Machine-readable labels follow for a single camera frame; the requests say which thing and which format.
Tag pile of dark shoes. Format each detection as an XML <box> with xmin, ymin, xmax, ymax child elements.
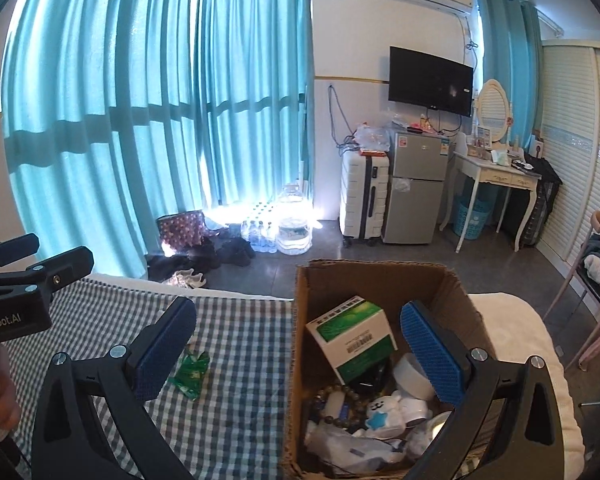
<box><xmin>145</xmin><ymin>235</ymin><xmax>257</xmax><ymax>288</ymax></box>

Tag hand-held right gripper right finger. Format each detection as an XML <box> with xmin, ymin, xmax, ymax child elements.
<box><xmin>400</xmin><ymin>300</ymin><xmax>565</xmax><ymax>480</ymax></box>

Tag wide teal window curtain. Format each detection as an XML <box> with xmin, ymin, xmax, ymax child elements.
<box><xmin>0</xmin><ymin>0</ymin><xmax>315</xmax><ymax>281</ymax></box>

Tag black wall television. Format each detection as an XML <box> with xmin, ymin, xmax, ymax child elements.
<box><xmin>389</xmin><ymin>46</ymin><xmax>474</xmax><ymax>117</ymax></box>

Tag pack of water bottles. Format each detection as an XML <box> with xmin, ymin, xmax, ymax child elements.
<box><xmin>240</xmin><ymin>202</ymin><xmax>281</xmax><ymax>253</ymax></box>

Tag floral print tissue pack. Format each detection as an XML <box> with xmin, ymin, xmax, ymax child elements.
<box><xmin>305</xmin><ymin>420</ymin><xmax>405</xmax><ymax>476</ymax></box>

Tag white oval mirror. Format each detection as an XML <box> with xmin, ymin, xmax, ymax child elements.
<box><xmin>474</xmin><ymin>79</ymin><xmax>513</xmax><ymax>151</ymax></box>

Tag green foil packet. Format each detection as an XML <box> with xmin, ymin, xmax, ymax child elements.
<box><xmin>170</xmin><ymin>350</ymin><xmax>211</xmax><ymax>402</ymax></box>

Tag wooden bead bracelet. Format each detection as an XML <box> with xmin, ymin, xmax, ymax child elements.
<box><xmin>314</xmin><ymin>384</ymin><xmax>365</xmax><ymax>431</ymax></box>

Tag person's left hand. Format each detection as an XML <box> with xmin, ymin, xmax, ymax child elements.
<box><xmin>0</xmin><ymin>346</ymin><xmax>23</xmax><ymax>431</ymax></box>

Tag white louvered wardrobe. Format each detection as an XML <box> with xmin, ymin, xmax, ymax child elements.
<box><xmin>532</xmin><ymin>40</ymin><xmax>600</xmax><ymax>281</ymax></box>

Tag white dressing table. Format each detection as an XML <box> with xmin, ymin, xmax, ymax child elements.
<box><xmin>439</xmin><ymin>150</ymin><xmax>543</xmax><ymax>253</ymax></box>

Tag checkered blanket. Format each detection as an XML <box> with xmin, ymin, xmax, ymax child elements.
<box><xmin>10</xmin><ymin>279</ymin><xmax>295</xmax><ymax>480</ymax></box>

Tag brown cardboard box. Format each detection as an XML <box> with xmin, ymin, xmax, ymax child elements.
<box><xmin>280</xmin><ymin>259</ymin><xmax>500</xmax><ymax>480</ymax></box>

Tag silver small fridge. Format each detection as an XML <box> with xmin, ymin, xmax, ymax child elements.
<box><xmin>381</xmin><ymin>131</ymin><xmax>450</xmax><ymax>246</ymax></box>

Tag white sneakers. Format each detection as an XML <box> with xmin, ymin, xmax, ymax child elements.
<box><xmin>167</xmin><ymin>269</ymin><xmax>205</xmax><ymax>290</ymax></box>

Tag hanging wall cable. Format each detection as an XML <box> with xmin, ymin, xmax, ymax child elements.
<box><xmin>327</xmin><ymin>84</ymin><xmax>353</xmax><ymax>153</ymax></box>

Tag wooden chair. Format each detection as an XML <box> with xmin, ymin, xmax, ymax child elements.
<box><xmin>542</xmin><ymin>211</ymin><xmax>600</xmax><ymax>406</ymax></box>

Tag white suitcase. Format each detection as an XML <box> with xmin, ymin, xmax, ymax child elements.
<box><xmin>340</xmin><ymin>150</ymin><xmax>391</xmax><ymax>247</ymax></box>

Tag narrow teal curtain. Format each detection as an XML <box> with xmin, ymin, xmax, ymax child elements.
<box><xmin>472</xmin><ymin>0</ymin><xmax>543</xmax><ymax>136</ymax></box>

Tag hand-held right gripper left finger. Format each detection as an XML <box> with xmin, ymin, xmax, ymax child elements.
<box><xmin>32</xmin><ymin>296</ymin><xmax>198</xmax><ymax>480</ymax></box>

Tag white round container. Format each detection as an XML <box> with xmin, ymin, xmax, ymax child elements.
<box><xmin>392</xmin><ymin>352</ymin><xmax>443</xmax><ymax>402</ymax></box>

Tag clear plastic bag pile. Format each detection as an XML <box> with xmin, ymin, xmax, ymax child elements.
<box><xmin>354</xmin><ymin>121</ymin><xmax>393</xmax><ymax>157</ymax></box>

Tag polka dot bag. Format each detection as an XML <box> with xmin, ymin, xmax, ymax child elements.
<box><xmin>156</xmin><ymin>210</ymin><xmax>208</xmax><ymax>256</ymax></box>

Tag black hanging bag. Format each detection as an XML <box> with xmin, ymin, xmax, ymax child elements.
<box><xmin>522</xmin><ymin>155</ymin><xmax>563</xmax><ymax>248</ymax></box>

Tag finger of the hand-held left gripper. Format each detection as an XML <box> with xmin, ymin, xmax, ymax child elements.
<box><xmin>0</xmin><ymin>246</ymin><xmax>96</xmax><ymax>293</ymax></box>
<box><xmin>0</xmin><ymin>232</ymin><xmax>40</xmax><ymax>275</ymax></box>

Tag large clear water jug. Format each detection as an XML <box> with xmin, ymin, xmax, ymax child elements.
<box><xmin>276</xmin><ymin>184</ymin><xmax>313</xmax><ymax>256</ymax></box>

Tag blue plastic basket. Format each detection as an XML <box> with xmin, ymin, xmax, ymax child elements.
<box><xmin>452</xmin><ymin>195</ymin><xmax>494</xmax><ymax>240</ymax></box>

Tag green medicine box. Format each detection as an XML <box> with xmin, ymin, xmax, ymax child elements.
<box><xmin>306</xmin><ymin>296</ymin><xmax>399</xmax><ymax>386</ymax></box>

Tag white plush toy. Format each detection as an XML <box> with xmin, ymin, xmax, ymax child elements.
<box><xmin>365</xmin><ymin>392</ymin><xmax>433</xmax><ymax>441</ymax></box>

